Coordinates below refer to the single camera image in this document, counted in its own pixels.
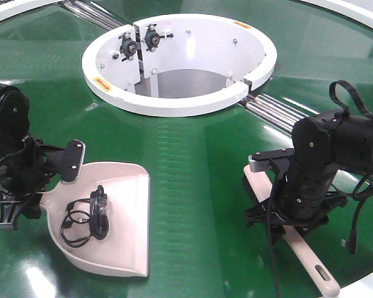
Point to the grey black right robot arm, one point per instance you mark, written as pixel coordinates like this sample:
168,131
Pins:
323,144

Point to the white rim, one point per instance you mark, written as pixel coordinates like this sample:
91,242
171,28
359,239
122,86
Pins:
13,8
352,11

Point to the steel rollers upper left seam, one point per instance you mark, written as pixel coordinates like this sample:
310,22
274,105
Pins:
93,14

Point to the white outer rim left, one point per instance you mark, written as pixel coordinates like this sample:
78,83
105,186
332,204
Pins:
13,8

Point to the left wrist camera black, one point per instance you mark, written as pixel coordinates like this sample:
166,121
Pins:
72,161

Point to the steel rollers right seam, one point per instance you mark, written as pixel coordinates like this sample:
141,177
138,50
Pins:
276,111

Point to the white outer rim right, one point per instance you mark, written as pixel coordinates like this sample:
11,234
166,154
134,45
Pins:
352,11

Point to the pink plastic dustpan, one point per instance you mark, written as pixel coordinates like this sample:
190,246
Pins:
124,251

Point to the left black bearing mount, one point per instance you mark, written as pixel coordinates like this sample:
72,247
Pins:
128,46

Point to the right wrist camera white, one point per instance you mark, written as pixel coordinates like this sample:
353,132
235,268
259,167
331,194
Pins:
277,161

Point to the right black bearing mount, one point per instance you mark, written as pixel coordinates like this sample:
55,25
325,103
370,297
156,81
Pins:
152,37

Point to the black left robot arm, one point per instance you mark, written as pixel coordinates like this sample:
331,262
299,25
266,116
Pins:
14,115

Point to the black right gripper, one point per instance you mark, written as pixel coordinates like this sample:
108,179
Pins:
300,197

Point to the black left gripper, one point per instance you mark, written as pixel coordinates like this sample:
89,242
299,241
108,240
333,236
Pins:
25,169

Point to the steel rollers seam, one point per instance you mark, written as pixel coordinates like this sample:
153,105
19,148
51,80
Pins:
93,14
276,111

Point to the black bearing mount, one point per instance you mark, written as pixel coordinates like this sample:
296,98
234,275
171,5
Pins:
152,37
128,46

